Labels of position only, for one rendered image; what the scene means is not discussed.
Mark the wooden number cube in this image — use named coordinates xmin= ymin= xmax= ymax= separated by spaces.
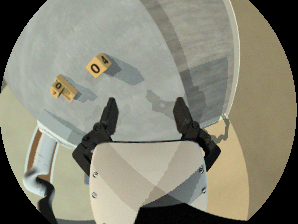
xmin=50 ymin=80 xmax=65 ymax=99
xmin=86 ymin=53 xmax=112 ymax=79

